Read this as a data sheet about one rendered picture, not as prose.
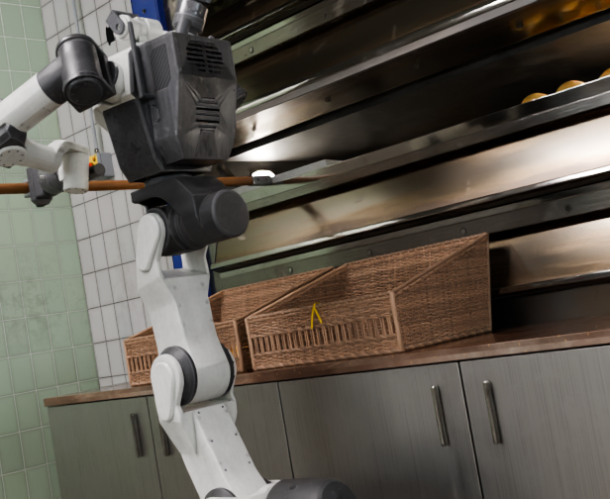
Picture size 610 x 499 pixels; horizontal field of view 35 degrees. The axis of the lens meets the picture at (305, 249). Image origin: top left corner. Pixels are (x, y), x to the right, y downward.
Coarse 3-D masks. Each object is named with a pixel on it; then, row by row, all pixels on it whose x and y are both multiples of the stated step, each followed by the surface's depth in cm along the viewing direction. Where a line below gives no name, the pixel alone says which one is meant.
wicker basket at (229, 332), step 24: (240, 288) 345; (264, 288) 336; (288, 288) 328; (216, 312) 348; (240, 312) 343; (144, 336) 323; (240, 336) 282; (144, 360) 311; (240, 360) 280; (144, 384) 312
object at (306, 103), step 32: (544, 0) 244; (576, 0) 246; (608, 0) 247; (448, 32) 264; (480, 32) 262; (512, 32) 264; (544, 32) 265; (384, 64) 282; (448, 64) 285; (288, 96) 307; (320, 96) 306; (352, 96) 308
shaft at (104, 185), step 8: (248, 176) 333; (0, 184) 265; (8, 184) 267; (16, 184) 268; (24, 184) 270; (96, 184) 287; (104, 184) 289; (112, 184) 291; (120, 184) 293; (128, 184) 295; (136, 184) 297; (144, 184) 299; (224, 184) 324; (232, 184) 326; (240, 184) 329; (248, 184) 332; (0, 192) 265; (8, 192) 267; (16, 192) 268; (24, 192) 270
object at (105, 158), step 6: (90, 156) 399; (96, 156) 396; (102, 156) 398; (108, 156) 400; (96, 162) 396; (102, 162) 397; (108, 162) 399; (108, 168) 399; (108, 174) 398; (90, 180) 401; (96, 180) 404
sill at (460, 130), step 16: (608, 80) 249; (544, 96) 262; (560, 96) 258; (576, 96) 255; (592, 96) 252; (496, 112) 272; (512, 112) 269; (528, 112) 265; (448, 128) 284; (464, 128) 280; (480, 128) 276; (400, 144) 296; (416, 144) 292; (432, 144) 288; (352, 160) 310; (368, 160) 306; (304, 176) 326; (320, 176) 321; (256, 192) 342; (272, 192) 337
